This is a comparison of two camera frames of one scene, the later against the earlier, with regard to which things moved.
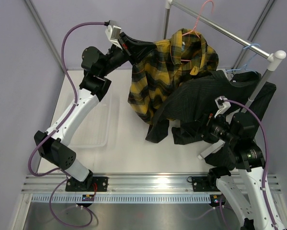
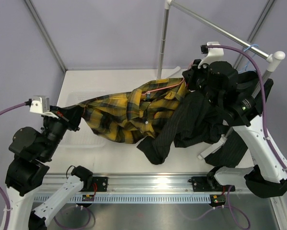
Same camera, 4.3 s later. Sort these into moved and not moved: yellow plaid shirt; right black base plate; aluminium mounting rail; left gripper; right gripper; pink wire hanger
Moved: right gripper; left gripper; yellow plaid shirt; pink wire hanger
Not moved: right black base plate; aluminium mounting rail
